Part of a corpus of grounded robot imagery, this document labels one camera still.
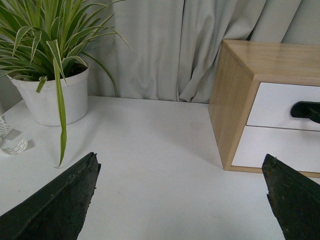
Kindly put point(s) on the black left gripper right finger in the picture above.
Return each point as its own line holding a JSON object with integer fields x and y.
{"x": 294, "y": 200}

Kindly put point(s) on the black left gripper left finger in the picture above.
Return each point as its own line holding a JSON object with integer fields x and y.
{"x": 58, "y": 210}

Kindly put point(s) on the white drawer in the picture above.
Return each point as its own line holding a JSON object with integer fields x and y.
{"x": 299, "y": 149}
{"x": 273, "y": 102}

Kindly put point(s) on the wooden drawer cabinet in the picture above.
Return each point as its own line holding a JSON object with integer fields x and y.
{"x": 242, "y": 66}

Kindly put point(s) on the white paper tape strip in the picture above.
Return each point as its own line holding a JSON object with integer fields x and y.
{"x": 5, "y": 130}

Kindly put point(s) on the white plant pot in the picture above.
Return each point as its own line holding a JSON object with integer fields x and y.
{"x": 44, "y": 106}

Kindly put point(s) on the green spider plant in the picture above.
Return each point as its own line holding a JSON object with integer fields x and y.
{"x": 44, "y": 40}

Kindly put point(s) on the grey curtain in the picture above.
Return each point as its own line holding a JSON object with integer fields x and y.
{"x": 168, "y": 49}

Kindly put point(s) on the black drawer handle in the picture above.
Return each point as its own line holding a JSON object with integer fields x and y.
{"x": 306, "y": 110}

